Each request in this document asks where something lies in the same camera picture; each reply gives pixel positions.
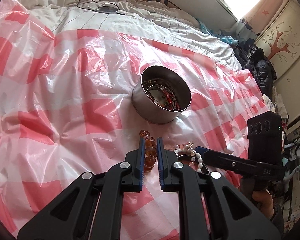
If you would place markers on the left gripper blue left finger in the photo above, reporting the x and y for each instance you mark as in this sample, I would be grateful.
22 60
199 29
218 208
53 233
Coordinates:
133 169

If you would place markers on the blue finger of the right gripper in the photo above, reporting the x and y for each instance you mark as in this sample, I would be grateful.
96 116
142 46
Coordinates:
227 161

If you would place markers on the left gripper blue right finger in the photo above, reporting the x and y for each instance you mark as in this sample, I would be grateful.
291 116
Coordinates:
168 168

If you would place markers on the person's right hand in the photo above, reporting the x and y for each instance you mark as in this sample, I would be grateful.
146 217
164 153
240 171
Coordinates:
263 199

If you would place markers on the round steel tin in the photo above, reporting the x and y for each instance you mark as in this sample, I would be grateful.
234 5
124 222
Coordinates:
160 95

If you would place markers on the red white checkered plastic sheet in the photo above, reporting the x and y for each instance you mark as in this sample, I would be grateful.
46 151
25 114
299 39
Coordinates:
65 106

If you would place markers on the black puffer jacket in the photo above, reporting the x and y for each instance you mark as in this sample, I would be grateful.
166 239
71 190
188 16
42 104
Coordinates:
259 66

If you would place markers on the blue plastic bag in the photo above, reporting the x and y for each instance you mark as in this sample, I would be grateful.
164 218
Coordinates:
224 38

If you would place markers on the wardrobe with tree decal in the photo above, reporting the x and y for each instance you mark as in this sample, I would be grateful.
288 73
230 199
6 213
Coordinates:
281 45

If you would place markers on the right cartoon curtain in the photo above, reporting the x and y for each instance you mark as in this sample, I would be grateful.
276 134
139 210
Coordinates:
256 20

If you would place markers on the round grey charger pad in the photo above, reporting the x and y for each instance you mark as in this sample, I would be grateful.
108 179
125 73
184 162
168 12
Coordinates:
107 10

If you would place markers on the white striped duvet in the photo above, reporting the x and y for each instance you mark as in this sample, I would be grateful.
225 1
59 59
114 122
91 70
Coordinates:
151 20

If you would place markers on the black camera box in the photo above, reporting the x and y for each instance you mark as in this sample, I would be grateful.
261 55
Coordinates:
265 138

